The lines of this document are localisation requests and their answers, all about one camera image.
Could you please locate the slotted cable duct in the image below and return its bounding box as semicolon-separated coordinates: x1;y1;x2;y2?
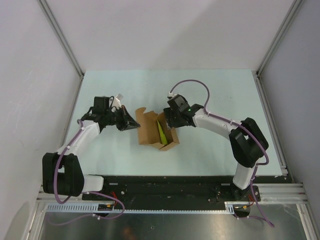
46;201;251;214

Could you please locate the aluminium front rail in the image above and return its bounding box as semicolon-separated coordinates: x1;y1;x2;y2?
36;183;309;204

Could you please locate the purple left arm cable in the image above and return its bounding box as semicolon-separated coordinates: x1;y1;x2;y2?
46;119;126;227

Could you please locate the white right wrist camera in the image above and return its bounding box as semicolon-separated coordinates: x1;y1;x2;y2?
167;92;182;101

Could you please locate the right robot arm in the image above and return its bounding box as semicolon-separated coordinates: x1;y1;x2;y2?
163;93;269;201

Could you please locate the brown cardboard express box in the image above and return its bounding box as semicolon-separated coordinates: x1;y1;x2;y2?
135;107;180;152

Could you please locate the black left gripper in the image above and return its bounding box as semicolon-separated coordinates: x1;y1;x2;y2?
104;105;141;132

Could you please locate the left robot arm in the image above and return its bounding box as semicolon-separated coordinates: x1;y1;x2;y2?
42;94;140;204

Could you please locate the right aluminium frame post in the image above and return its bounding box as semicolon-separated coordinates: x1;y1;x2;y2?
255;0;307;79

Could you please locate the green tube product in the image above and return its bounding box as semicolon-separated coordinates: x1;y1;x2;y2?
157;121;168;146

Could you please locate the left aluminium frame post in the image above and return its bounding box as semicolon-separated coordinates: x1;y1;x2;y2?
36;0;85;79

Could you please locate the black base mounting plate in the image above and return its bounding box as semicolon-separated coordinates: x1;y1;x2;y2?
51;174;261;211

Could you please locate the aluminium frame post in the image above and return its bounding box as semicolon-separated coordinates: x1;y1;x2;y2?
36;0;85;79
255;0;307;79

